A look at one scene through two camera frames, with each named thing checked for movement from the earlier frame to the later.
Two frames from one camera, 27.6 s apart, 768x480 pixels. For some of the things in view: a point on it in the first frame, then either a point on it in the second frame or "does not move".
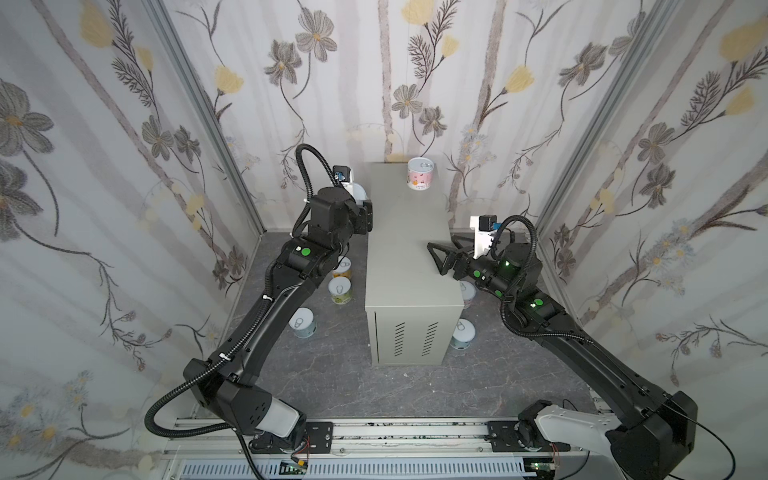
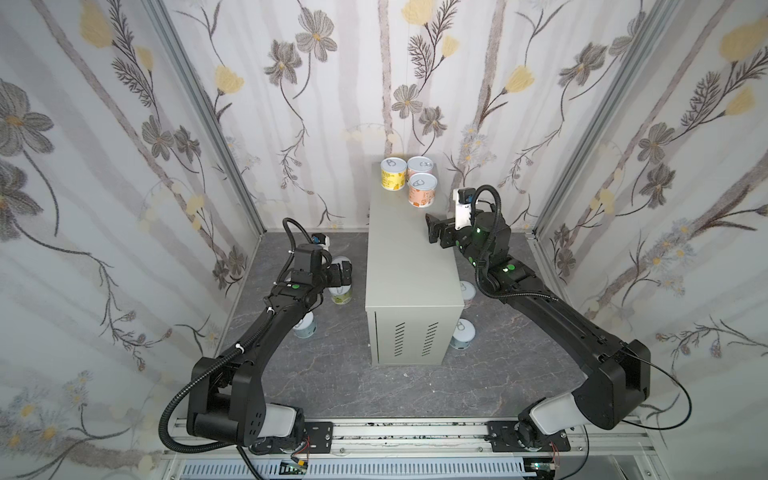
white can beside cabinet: (468, 292) does not move
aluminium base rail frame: (194, 442) does not move
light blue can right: (463, 335) does not move
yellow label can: (359, 193) → (393, 173)
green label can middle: (340, 289) does not move
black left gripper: (363, 218) → (336, 280)
